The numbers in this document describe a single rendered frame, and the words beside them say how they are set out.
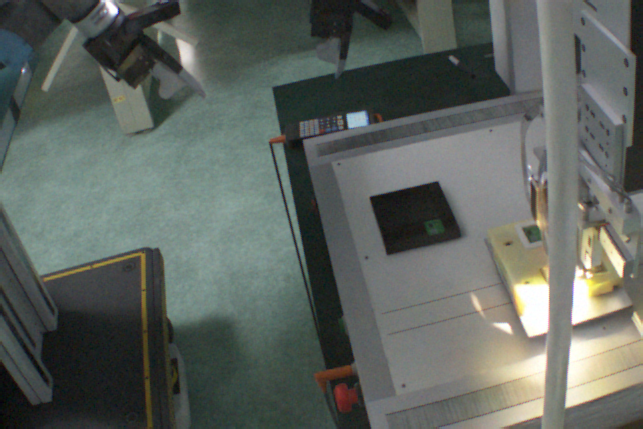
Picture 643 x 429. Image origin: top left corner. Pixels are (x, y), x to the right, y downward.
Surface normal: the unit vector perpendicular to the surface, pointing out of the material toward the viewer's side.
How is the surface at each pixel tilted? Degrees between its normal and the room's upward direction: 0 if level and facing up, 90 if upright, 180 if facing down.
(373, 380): 0
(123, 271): 0
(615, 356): 0
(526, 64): 90
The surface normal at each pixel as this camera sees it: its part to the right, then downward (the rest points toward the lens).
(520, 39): 0.15, 0.61
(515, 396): -0.17, -0.76
